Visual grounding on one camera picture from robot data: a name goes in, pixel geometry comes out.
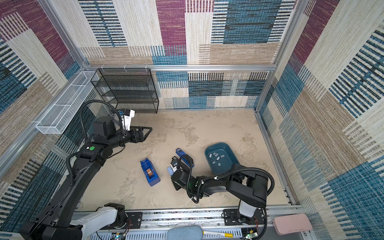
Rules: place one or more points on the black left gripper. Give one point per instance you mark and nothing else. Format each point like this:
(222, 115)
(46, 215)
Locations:
(141, 137)

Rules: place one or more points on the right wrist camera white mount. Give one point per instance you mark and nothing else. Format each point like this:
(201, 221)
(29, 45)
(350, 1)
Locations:
(174, 162)

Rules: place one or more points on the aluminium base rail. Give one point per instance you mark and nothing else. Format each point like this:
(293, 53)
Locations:
(155, 224)

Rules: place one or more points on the grey-blue fabric case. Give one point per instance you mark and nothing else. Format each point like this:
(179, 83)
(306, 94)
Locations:
(185, 233)

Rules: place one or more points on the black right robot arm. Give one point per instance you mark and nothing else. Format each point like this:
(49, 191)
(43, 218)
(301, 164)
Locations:
(250, 185)

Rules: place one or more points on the black wire mesh shelf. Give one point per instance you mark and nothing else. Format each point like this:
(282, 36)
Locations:
(132, 88)

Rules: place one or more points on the yellow white marker pen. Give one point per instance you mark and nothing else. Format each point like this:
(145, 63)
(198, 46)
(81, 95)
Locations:
(226, 235)

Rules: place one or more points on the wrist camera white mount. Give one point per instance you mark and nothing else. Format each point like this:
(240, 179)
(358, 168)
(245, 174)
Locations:
(174, 162)
(126, 115)

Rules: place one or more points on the teal plastic tray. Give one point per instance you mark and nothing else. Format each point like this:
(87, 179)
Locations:
(226, 162)

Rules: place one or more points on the blue tape dispenser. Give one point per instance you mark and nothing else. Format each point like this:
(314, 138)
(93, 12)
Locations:
(150, 172)

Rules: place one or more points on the white wire mesh basket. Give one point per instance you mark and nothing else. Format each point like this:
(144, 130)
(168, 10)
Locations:
(59, 116)

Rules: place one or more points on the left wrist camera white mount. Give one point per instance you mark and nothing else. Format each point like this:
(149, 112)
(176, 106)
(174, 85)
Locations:
(126, 115)

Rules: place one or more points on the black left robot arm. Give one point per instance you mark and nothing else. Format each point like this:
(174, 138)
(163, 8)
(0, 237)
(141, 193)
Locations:
(110, 132)

